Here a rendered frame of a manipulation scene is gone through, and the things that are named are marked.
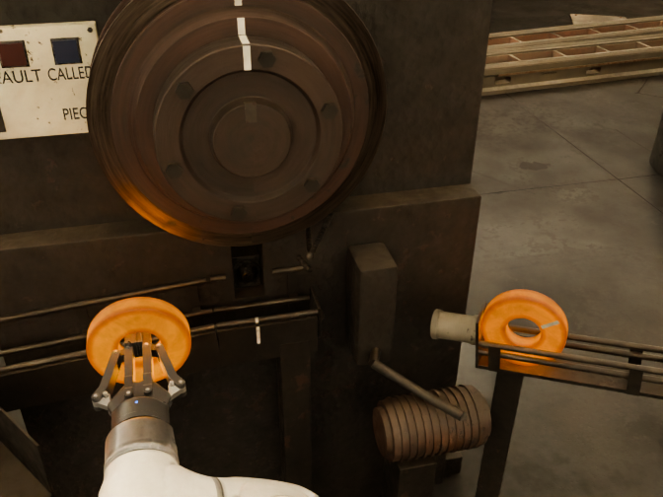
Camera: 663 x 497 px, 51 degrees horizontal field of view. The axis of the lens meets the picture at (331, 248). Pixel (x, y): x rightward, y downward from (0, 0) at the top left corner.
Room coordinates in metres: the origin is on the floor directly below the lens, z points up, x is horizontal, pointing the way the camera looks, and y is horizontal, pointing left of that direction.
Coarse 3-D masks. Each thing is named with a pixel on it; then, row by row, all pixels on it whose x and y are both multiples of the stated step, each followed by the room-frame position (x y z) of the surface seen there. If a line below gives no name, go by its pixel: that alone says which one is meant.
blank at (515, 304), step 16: (496, 304) 1.04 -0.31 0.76; (512, 304) 1.03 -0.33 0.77; (528, 304) 1.02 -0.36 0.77; (544, 304) 1.01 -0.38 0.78; (496, 320) 1.03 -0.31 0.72; (544, 320) 1.00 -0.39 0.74; (560, 320) 0.99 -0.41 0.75; (496, 336) 1.03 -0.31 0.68; (512, 336) 1.04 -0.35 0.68; (544, 336) 1.00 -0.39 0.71; (560, 336) 0.99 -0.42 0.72; (512, 352) 1.02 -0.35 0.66; (560, 352) 0.99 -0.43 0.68
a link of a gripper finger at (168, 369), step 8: (160, 344) 0.80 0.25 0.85; (160, 352) 0.78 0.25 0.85; (160, 360) 0.77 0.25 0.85; (168, 360) 0.77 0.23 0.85; (168, 368) 0.75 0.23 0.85; (168, 376) 0.74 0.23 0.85; (176, 376) 0.74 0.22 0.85; (176, 384) 0.72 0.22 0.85; (184, 384) 0.72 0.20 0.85; (184, 392) 0.72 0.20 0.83
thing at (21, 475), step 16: (0, 416) 0.80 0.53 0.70; (0, 432) 0.82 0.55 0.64; (16, 432) 0.77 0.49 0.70; (0, 448) 0.82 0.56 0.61; (16, 448) 0.79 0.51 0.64; (32, 448) 0.74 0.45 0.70; (0, 464) 0.78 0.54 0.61; (16, 464) 0.78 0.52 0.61; (32, 464) 0.75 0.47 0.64; (0, 480) 0.75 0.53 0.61; (16, 480) 0.75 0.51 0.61; (32, 480) 0.75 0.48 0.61; (48, 480) 0.72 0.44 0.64; (0, 496) 0.72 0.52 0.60; (16, 496) 0.72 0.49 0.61; (32, 496) 0.72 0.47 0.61; (48, 496) 0.72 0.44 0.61
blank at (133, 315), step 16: (112, 304) 0.84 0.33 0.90; (128, 304) 0.83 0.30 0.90; (144, 304) 0.83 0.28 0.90; (160, 304) 0.85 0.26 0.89; (96, 320) 0.82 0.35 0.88; (112, 320) 0.81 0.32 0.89; (128, 320) 0.82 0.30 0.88; (144, 320) 0.82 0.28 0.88; (160, 320) 0.83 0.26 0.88; (176, 320) 0.83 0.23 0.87; (96, 336) 0.80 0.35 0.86; (112, 336) 0.81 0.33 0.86; (160, 336) 0.83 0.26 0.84; (176, 336) 0.83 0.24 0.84; (96, 352) 0.81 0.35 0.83; (176, 352) 0.83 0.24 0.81; (96, 368) 0.81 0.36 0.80; (160, 368) 0.83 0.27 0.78; (176, 368) 0.84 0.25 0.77
